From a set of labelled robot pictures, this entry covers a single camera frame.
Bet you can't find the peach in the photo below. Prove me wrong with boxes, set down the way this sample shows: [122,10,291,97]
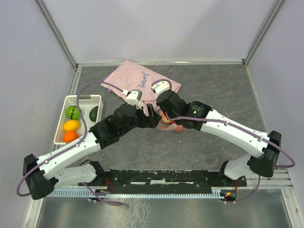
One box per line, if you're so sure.
[161,114,171,124]

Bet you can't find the clear zip top bag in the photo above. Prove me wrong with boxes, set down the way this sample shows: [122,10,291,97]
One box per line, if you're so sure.
[156,109,183,132]

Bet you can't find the red apple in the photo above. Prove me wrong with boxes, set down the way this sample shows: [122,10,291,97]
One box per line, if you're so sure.
[176,127,186,133]

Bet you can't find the dark green avocado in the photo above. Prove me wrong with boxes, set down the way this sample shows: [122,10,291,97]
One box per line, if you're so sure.
[89,106,99,122]

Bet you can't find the white perforated plastic basket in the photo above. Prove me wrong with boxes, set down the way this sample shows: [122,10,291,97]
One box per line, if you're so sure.
[53,95,103,145]

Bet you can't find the green apple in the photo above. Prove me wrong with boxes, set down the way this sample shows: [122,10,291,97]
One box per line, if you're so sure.
[66,105,80,120]

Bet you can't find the orange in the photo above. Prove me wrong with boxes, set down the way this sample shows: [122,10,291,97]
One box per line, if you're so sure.
[62,131,78,143]

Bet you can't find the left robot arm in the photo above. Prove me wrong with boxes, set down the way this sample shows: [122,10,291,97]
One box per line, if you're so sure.
[22,104,161,200]

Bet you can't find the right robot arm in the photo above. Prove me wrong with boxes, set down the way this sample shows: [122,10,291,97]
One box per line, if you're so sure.
[156,90,282,186]

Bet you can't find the pink cloth with lettering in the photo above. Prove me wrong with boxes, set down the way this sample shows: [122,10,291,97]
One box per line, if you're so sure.
[109,60,167,114]

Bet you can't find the yellow lemon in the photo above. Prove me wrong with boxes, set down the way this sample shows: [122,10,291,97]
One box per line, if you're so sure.
[63,119,80,132]

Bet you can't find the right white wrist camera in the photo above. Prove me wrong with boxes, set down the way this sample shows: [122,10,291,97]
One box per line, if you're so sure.
[150,80,172,95]

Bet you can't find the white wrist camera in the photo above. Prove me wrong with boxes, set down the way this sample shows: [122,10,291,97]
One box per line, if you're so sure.
[150,80,172,95]
[122,89,143,109]

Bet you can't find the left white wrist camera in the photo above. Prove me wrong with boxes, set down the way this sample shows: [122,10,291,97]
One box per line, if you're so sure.
[122,89,143,109]

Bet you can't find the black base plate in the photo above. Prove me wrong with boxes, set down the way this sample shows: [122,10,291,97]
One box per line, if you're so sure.
[88,170,247,195]

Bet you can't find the light blue cable duct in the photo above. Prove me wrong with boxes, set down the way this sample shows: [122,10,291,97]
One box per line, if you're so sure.
[47,188,224,199]

